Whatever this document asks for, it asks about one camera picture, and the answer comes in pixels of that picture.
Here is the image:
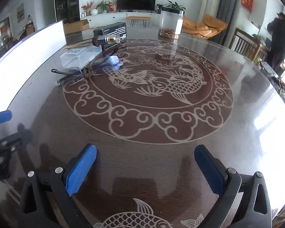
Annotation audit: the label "white storage bin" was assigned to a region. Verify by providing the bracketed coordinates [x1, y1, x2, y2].
[0, 20, 67, 77]

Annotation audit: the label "clear plastic case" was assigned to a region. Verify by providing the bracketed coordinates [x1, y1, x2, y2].
[61, 45, 102, 69]

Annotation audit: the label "cardboard box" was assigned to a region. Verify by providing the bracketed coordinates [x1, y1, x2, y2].
[64, 20, 89, 35]

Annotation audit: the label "small gold perfume bottle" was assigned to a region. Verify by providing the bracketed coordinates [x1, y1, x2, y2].
[92, 35, 121, 47]

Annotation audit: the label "wooden dining chair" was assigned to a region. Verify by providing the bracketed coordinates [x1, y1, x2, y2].
[229, 28, 269, 62]

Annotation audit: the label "black rectangular box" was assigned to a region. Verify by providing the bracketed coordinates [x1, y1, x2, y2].
[93, 22, 127, 41]

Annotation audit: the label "white tv cabinet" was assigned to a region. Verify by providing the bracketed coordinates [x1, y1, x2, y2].
[80, 12, 161, 28]

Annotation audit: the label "red flowers in vase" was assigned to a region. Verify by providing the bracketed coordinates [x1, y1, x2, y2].
[81, 2, 95, 17]

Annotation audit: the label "black display cabinet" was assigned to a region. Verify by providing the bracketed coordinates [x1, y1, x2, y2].
[54, 0, 80, 24]

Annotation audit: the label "orange lounge chair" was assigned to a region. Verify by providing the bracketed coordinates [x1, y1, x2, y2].
[182, 14, 227, 39]

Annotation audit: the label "wooden bench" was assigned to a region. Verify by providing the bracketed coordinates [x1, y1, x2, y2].
[127, 16, 151, 27]

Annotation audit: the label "clear cylindrical jar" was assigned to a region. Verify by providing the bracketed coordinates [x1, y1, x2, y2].
[158, 7, 184, 40]

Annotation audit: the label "person in dark clothes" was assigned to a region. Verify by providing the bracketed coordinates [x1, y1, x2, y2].
[267, 12, 285, 72]

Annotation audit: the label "black flat television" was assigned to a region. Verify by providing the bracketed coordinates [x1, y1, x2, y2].
[117, 0, 156, 11]

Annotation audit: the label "green potted plant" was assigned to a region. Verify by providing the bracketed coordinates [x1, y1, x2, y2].
[167, 0, 186, 11]

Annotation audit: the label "thin frame eyeglasses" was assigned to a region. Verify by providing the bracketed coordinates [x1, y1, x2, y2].
[51, 49, 124, 88]

